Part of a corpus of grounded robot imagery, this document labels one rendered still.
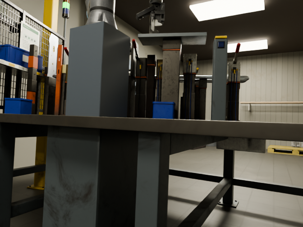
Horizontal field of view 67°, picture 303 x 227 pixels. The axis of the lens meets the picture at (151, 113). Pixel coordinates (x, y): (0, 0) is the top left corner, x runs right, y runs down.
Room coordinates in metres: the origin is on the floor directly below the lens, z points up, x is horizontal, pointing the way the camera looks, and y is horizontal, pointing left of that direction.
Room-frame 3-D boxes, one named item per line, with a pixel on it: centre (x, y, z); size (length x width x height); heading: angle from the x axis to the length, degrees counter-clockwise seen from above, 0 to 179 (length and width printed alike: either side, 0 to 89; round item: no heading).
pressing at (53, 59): (1.77, 0.79, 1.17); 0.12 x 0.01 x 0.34; 170
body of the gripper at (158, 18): (1.30, -0.01, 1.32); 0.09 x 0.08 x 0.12; 96
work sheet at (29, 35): (1.90, 1.06, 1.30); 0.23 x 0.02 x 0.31; 170
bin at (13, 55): (1.64, 0.98, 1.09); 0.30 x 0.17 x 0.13; 163
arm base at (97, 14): (1.06, 0.25, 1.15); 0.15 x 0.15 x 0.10
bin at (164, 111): (1.17, -0.06, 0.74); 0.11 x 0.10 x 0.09; 80
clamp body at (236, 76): (1.36, -0.48, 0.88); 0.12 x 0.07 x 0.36; 170
